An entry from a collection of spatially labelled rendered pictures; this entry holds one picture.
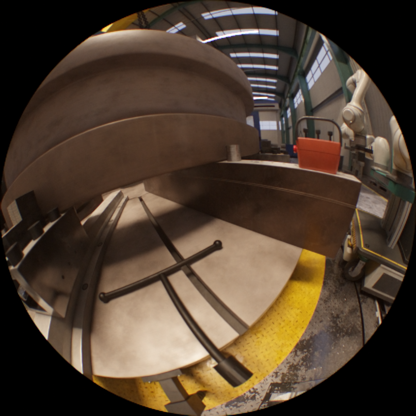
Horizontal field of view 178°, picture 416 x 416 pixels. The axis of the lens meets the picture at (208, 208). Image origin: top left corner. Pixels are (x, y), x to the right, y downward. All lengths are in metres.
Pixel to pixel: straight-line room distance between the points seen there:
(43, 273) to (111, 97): 0.77
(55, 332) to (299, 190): 1.08
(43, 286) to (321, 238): 1.04
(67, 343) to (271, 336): 0.87
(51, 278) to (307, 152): 0.99
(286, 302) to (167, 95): 1.35
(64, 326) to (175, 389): 0.42
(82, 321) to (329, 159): 1.11
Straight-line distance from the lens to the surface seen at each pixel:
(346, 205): 0.62
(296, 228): 0.68
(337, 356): 0.98
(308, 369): 0.88
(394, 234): 1.17
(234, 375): 0.42
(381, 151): 1.35
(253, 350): 0.78
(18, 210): 0.67
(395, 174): 0.93
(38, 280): 0.52
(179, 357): 0.48
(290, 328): 0.85
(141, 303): 0.58
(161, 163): 0.59
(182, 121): 0.66
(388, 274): 1.11
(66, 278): 0.61
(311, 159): 0.58
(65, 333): 0.66
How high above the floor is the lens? 0.77
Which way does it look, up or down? 25 degrees down
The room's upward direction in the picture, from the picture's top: 7 degrees counter-clockwise
